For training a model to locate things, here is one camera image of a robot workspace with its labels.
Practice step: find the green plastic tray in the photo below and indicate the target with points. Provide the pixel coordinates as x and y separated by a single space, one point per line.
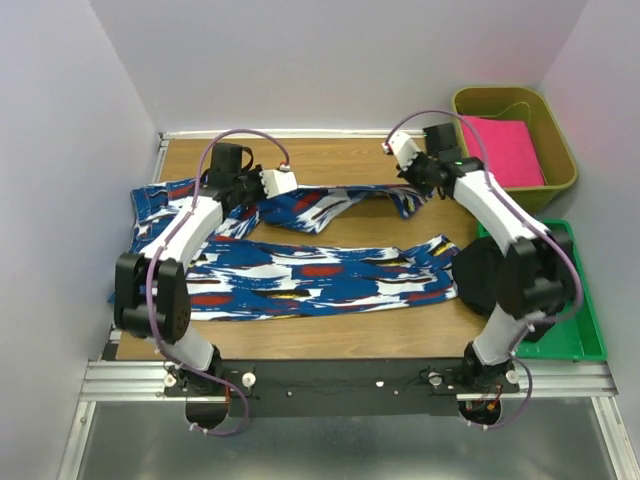
577 339

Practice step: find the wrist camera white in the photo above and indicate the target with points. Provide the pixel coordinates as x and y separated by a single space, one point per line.
403 147
276 182

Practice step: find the olive green plastic bin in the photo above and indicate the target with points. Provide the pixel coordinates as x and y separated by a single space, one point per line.
520 103

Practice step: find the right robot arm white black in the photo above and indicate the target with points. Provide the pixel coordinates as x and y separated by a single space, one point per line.
470 183

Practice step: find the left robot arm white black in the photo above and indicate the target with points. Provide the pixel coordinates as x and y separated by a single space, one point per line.
151 294

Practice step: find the black garment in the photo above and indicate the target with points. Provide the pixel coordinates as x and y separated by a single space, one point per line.
475 280

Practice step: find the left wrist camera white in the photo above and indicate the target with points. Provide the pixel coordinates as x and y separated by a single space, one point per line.
276 182

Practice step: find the pink folded cloth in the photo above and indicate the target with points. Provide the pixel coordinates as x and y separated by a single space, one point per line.
512 156

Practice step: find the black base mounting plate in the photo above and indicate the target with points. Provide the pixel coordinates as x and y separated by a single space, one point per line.
252 389

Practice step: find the blue white red patterned pants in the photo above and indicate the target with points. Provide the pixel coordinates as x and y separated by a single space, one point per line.
232 278

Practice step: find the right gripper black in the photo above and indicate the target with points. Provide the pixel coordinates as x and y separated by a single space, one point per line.
407 174

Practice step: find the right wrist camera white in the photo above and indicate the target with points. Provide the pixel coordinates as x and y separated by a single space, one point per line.
403 147

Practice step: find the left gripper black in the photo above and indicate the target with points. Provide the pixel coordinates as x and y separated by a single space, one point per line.
255 173

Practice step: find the aluminium frame rail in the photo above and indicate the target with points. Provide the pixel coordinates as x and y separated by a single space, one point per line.
126 428

